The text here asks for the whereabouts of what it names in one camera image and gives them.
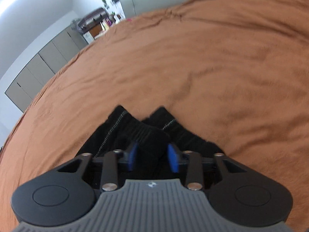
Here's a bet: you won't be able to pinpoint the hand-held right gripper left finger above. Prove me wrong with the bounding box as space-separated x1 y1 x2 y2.
57 141 139 192

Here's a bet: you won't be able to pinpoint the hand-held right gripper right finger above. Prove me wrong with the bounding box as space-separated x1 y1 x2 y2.
167 142 247 191

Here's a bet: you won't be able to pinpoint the grey cabinet row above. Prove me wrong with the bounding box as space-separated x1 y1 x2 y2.
4 25 89 113

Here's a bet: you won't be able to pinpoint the black pants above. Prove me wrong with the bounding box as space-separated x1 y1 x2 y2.
76 105 225 182

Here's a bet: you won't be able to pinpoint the brown blanket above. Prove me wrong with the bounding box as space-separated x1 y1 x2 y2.
0 0 309 232

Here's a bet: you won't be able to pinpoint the cluttered wooden shelf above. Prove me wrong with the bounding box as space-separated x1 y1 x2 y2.
77 7 126 44

